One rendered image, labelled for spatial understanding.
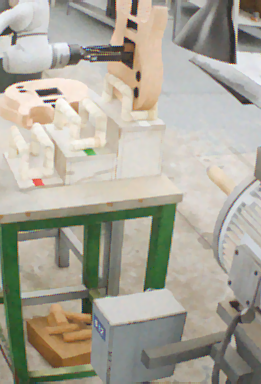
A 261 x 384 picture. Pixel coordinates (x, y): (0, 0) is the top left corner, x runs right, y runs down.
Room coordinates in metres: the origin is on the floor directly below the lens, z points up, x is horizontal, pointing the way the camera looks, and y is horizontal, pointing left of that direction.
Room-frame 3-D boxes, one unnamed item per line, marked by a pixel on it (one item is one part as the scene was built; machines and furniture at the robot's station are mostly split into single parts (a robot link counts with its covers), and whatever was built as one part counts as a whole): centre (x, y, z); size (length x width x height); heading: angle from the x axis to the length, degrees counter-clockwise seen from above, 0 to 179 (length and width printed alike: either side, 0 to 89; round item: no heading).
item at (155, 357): (1.11, -0.14, 1.02); 0.19 x 0.04 x 0.04; 116
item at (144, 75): (2.21, 0.04, 1.33); 0.35 x 0.04 x 0.40; 24
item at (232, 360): (1.06, -0.23, 1.02); 0.13 x 0.04 x 0.04; 26
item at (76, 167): (2.14, 0.19, 0.98); 0.27 x 0.16 x 0.09; 25
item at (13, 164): (2.08, 0.33, 0.94); 0.27 x 0.15 x 0.01; 25
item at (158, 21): (2.09, -0.02, 1.48); 0.07 x 0.04 x 0.09; 24
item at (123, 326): (1.09, -0.08, 0.99); 0.24 x 0.21 x 0.26; 26
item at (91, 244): (2.52, 0.14, 0.45); 0.05 x 0.05 x 0.90; 26
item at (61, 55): (2.11, 0.27, 1.32); 0.09 x 0.06 x 0.09; 24
